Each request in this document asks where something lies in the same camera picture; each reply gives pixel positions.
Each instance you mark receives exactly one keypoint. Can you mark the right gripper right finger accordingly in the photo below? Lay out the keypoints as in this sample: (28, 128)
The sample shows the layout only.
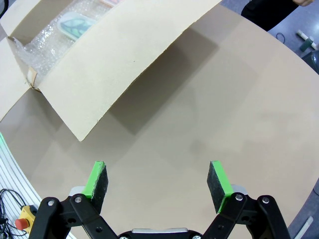
(239, 216)

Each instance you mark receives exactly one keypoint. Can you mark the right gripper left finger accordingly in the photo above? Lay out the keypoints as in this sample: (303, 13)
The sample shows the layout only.
(82, 216)

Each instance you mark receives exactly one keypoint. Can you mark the cardboard shipping box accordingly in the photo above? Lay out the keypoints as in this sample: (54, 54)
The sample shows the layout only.
(112, 62)

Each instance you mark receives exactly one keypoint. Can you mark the green clear glasses case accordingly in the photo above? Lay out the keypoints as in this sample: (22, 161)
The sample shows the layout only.
(74, 25)

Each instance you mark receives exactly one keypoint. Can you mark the person's left hand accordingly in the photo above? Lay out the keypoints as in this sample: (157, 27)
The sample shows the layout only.
(307, 2)

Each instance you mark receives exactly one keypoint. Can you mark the yellow emergency stop button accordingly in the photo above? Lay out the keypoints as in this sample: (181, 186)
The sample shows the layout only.
(23, 219)

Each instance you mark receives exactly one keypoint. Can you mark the white floor strip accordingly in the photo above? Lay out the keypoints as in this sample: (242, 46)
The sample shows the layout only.
(305, 226)

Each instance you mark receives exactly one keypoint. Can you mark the clear bubble wrap sheet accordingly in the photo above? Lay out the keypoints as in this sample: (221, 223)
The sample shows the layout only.
(47, 49)

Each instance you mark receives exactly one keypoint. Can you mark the green block with wooden stick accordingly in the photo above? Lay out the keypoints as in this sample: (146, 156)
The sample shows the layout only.
(307, 43)

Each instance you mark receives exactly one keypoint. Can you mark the person in maroon shirt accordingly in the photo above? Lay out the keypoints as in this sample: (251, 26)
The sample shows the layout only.
(269, 12)

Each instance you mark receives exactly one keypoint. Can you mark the white ribbed table frame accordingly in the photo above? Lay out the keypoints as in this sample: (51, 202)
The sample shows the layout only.
(15, 174)

